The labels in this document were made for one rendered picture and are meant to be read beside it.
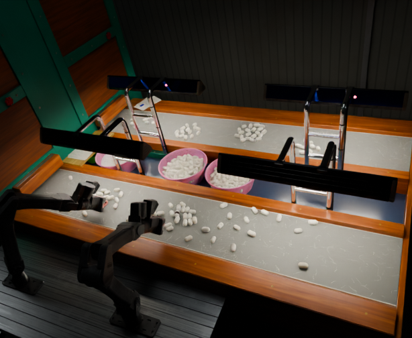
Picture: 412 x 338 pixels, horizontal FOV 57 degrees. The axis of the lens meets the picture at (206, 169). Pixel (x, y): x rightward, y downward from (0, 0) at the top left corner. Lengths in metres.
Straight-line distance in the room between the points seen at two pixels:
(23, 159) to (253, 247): 1.30
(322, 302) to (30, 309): 1.17
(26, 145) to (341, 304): 1.69
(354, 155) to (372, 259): 0.63
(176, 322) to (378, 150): 1.26
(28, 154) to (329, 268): 1.61
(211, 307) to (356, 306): 0.52
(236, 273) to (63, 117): 1.41
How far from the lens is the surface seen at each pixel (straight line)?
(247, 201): 1.72
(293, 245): 1.58
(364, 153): 2.02
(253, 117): 2.29
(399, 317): 1.45
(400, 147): 2.08
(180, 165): 2.07
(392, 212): 1.83
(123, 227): 1.38
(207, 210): 1.75
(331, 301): 1.41
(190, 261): 1.55
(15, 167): 2.20
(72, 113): 2.41
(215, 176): 1.92
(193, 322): 1.51
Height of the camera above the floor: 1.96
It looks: 38 degrees down
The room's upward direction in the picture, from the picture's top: 12 degrees counter-clockwise
